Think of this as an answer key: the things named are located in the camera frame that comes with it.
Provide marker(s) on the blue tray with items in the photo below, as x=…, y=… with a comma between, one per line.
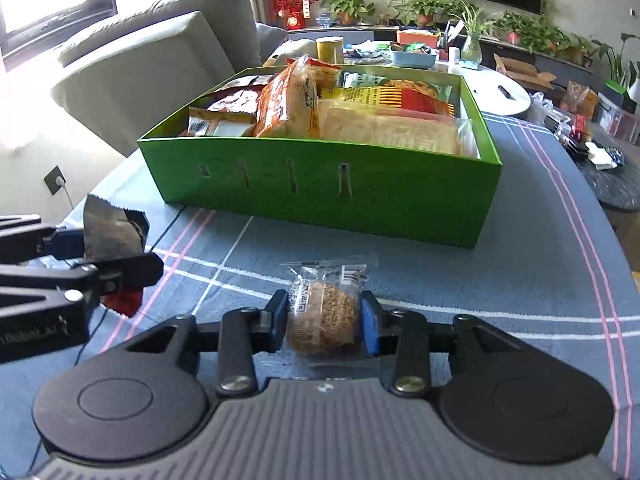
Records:
x=420, y=60

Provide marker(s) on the large leafy floor plant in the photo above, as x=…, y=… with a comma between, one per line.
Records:
x=622, y=70

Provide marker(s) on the clear plastic storage bin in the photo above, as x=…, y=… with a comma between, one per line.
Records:
x=615, y=121

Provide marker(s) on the glass vase with plant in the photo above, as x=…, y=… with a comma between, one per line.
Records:
x=476, y=22

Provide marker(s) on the black marker pen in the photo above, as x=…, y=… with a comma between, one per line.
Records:
x=505, y=92

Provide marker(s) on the green cardboard box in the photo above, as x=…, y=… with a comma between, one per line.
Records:
x=436, y=198

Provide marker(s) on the dark foil snack packet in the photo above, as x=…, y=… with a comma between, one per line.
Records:
x=111, y=232

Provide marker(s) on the open cardboard box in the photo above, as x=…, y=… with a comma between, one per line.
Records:
x=525, y=74

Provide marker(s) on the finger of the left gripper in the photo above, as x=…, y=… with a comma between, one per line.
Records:
x=105, y=277
x=24, y=237

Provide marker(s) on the small red snack bag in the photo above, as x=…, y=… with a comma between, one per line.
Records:
x=240, y=96

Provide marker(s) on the dark marble round table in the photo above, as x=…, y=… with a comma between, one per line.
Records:
x=606, y=165

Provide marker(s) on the white round coffee table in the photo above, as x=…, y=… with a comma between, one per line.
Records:
x=483, y=83

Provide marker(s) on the toast bread clear bag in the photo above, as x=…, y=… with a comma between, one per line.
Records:
x=396, y=128

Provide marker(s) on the grey armchair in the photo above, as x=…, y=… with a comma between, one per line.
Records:
x=126, y=74

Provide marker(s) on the yellow snack packet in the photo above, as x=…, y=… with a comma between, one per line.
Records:
x=209, y=123

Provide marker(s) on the wall socket with cable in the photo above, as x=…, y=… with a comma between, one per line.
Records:
x=55, y=182

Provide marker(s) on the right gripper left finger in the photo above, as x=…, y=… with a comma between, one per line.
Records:
x=243, y=333

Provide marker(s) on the orange bread snack pack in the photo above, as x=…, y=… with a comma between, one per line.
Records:
x=288, y=105

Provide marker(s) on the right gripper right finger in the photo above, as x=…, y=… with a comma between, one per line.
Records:
x=399, y=339

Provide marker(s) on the round cookie clear wrapper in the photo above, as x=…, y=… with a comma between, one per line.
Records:
x=324, y=302

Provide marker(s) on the yellow red snack bag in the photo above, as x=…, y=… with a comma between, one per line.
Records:
x=399, y=97

